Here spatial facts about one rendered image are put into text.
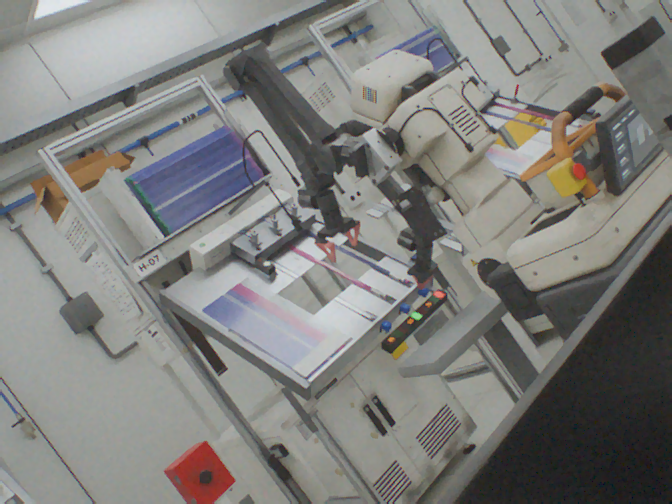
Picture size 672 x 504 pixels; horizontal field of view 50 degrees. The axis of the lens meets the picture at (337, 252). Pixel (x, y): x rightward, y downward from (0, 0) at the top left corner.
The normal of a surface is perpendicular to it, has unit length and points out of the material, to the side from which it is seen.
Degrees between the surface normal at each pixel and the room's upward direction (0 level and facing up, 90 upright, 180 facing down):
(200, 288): 47
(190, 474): 90
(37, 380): 90
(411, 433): 90
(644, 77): 90
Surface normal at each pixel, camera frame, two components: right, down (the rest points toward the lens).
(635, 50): -0.64, 0.49
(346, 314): -0.02, -0.78
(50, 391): 0.51, -0.31
